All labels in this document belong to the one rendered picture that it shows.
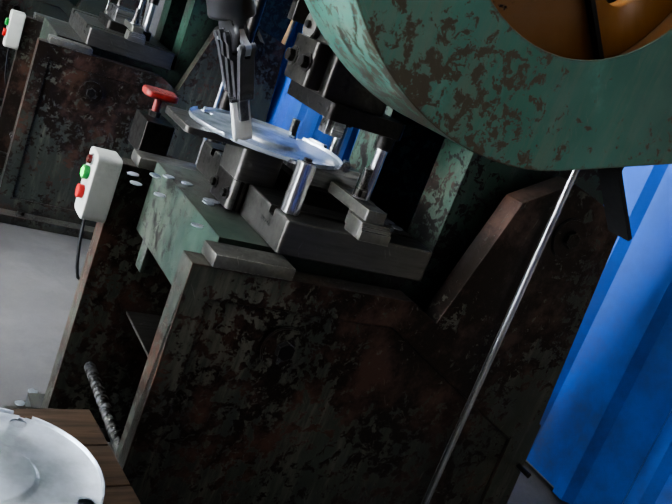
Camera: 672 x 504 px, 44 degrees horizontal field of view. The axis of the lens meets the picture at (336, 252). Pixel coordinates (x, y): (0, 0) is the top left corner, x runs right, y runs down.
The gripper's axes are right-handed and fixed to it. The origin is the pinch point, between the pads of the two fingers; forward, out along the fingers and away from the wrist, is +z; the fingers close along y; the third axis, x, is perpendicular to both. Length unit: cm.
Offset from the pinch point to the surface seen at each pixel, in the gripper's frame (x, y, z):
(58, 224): -16, -156, 81
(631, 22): 52, 31, -15
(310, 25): 19.4, -13.8, -10.1
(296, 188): 5.1, 9.5, 10.0
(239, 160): 1.0, -5.7, 9.4
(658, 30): 57, 31, -13
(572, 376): 102, -23, 102
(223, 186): -1.4, -8.6, 14.9
